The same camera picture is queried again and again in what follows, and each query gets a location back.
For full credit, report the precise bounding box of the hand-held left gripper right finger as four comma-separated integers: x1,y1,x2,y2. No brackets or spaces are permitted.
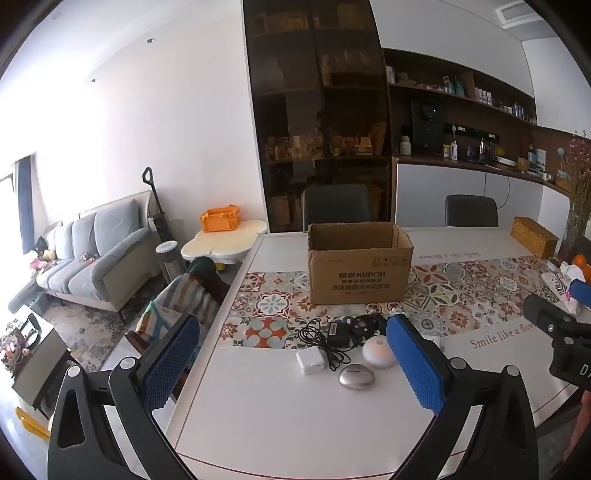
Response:
385,311,541,480

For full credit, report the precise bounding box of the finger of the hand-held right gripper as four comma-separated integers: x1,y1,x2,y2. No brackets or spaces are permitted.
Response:
523,294,591,340
568,279,591,310

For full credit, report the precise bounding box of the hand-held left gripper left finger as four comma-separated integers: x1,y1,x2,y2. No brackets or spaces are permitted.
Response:
47,314,201,480

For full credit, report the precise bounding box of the round white device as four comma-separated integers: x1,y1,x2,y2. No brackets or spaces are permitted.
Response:
361,335,398,368

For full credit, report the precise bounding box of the silver oval case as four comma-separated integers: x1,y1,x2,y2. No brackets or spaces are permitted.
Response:
338,364,374,391

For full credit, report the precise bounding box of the black round travel adapter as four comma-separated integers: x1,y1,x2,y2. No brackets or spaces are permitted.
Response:
344,314,377,340

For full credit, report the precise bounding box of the black power adapter with cable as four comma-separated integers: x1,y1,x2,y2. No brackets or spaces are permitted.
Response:
298,318,356,370

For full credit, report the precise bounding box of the brown cardboard box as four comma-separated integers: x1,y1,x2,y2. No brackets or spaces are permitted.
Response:
307,222,415,306

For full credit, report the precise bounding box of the white charger block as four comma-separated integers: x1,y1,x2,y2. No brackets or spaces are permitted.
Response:
296,349,328,376

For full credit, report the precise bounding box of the person's right forearm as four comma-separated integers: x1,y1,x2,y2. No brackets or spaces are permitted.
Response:
566,390,591,480

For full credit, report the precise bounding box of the white printed packet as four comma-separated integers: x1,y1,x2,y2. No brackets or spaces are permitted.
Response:
540,261,583,315

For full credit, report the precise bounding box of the striped cloth on chair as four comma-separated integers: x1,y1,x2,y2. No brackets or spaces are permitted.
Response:
136,272,222,342

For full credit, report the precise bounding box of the woven wooden tissue box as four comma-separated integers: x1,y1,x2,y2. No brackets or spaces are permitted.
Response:
510,216,559,259

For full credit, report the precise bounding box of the grey patterned rug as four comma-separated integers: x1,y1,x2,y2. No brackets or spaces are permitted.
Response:
41,295,158,374

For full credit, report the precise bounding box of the dark green cloth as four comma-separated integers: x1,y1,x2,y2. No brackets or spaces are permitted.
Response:
187,256,232,296

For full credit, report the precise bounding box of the dried flower bouquet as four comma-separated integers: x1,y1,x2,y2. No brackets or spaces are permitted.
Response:
556,131,591,259

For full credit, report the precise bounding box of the grey sofa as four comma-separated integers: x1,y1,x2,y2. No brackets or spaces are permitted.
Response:
9,190,160,315

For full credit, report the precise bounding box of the patterned table runner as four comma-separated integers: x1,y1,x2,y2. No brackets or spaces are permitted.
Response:
221,256,573,349

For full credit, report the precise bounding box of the cream cloud-shaped small table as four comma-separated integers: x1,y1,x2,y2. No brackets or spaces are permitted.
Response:
181,219,269,273

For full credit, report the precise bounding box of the dark grey dining chair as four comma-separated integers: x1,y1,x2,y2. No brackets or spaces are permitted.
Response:
444,195,499,228
302,184,374,232

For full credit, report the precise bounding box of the black upright vacuum cleaner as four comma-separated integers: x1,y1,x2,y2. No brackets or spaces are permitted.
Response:
142,167,175,245

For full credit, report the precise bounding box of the dark low table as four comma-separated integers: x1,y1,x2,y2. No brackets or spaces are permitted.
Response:
0,309,72,411

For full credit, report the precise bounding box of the orange plastic crate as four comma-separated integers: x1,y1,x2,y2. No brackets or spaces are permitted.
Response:
199,206,241,232

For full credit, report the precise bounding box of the white counter cabinet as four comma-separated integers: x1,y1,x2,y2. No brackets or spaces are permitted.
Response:
392,157,573,241

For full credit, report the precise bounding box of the blue curtain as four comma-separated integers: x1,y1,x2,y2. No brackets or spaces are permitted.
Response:
14,154,38,254

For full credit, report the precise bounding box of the dark glass display cabinet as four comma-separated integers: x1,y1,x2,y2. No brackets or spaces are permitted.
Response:
242,0,393,234

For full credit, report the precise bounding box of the brown wall shelf unit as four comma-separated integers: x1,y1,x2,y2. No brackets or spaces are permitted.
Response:
383,46,591,195

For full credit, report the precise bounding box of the black wall water dispenser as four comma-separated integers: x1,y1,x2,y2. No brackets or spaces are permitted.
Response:
411,99,444,153

